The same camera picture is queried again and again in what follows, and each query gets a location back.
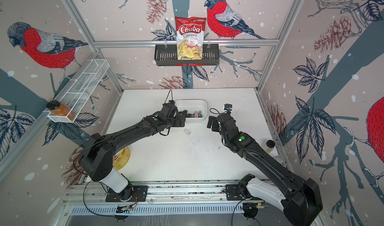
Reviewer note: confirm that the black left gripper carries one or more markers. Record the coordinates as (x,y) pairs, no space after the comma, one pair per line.
(178,119)

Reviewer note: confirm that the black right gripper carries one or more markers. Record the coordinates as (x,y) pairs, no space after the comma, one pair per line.
(216,123)

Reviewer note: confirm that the black eraser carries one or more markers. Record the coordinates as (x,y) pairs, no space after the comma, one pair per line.
(188,115)

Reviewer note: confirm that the white eraser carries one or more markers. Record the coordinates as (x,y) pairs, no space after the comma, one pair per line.
(187,132)

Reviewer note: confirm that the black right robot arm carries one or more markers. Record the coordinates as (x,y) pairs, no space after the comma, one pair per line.
(299,199)

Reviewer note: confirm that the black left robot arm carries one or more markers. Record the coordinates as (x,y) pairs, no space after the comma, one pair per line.
(98,156)

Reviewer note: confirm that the white storage box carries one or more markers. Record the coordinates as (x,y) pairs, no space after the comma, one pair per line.
(192,106)

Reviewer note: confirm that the clear jar black lid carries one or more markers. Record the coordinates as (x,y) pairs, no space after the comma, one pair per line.
(270,146)

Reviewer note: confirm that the Chuba cassava chips bag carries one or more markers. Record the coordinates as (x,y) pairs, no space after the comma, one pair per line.
(190,37)

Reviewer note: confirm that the orange spice jar black lid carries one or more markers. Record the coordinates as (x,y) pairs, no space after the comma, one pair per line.
(60,109)

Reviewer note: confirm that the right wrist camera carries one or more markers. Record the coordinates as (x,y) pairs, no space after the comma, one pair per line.
(228,107)

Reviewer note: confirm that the black wire wall basket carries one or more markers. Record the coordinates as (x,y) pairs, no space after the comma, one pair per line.
(167,56)

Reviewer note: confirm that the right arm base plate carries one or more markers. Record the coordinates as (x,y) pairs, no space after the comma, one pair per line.
(237,192)

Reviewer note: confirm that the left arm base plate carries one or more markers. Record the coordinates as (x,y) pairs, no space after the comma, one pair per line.
(137,194)

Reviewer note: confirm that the clear acrylic wall shelf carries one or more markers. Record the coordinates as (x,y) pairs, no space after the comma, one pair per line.
(79,89)

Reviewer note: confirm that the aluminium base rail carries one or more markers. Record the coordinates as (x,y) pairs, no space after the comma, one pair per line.
(178,192)

